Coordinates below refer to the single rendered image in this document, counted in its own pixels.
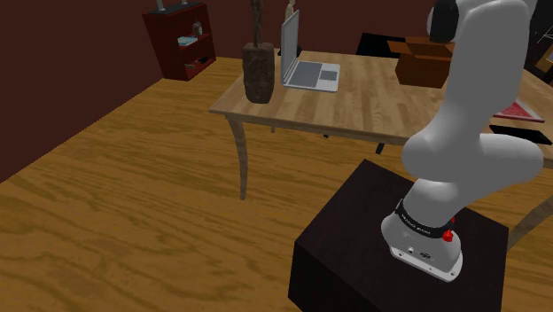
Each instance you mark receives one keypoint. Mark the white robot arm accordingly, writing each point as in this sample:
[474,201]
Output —
[468,108]

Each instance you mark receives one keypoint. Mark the silver open laptop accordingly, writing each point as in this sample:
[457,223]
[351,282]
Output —
[309,73]

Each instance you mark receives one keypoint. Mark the wooden table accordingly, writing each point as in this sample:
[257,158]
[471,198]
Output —
[371,101]

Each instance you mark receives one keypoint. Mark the dark robot stand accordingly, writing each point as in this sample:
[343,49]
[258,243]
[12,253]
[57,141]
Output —
[345,246]

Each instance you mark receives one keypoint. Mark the beige small figurine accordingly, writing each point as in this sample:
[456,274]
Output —
[290,9]

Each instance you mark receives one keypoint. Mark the dark red bookshelf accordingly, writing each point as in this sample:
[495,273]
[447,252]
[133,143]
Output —
[181,41]

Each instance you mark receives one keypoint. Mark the brown cardboard box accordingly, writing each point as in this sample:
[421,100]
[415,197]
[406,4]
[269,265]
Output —
[419,67]

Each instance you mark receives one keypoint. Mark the red flat book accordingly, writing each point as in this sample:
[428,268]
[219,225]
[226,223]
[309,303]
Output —
[518,111]

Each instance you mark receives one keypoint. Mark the black flat tablet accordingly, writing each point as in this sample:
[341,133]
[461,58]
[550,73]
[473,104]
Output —
[522,134]

